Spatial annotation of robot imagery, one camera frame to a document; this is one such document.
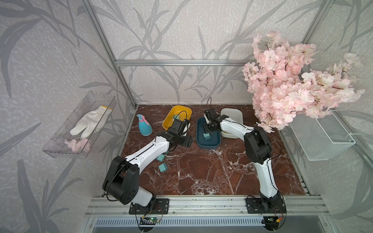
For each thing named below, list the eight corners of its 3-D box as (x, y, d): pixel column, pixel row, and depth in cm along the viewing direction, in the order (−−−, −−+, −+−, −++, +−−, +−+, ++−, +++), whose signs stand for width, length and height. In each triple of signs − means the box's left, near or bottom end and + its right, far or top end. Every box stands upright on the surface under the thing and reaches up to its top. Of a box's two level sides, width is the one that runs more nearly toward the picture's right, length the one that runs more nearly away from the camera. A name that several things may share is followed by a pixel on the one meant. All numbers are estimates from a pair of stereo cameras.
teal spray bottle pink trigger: (141, 136, 104) (133, 119, 89) (143, 129, 107) (135, 112, 93) (152, 136, 104) (145, 119, 89) (153, 129, 107) (147, 112, 93)
